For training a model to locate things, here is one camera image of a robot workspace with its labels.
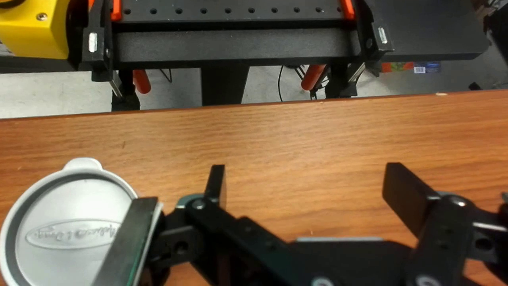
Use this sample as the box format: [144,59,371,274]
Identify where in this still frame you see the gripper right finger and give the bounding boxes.
[382,162,508,286]

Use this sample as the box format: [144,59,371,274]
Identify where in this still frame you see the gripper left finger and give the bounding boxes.
[91,164,315,286]

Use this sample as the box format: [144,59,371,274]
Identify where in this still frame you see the can with grey plastic lid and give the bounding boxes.
[0,158,139,286]

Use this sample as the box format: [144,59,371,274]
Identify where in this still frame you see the colourful flat packet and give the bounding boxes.
[381,61,442,74]

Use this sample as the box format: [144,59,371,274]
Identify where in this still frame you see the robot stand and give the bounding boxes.
[0,0,491,112]

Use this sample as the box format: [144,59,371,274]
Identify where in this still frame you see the yellow box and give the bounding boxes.
[0,0,74,60]

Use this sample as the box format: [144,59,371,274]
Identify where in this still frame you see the black cable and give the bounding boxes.
[277,65,286,102]

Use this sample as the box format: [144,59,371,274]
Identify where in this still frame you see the black clamp with orange handle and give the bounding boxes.
[301,0,394,100]
[81,0,152,100]

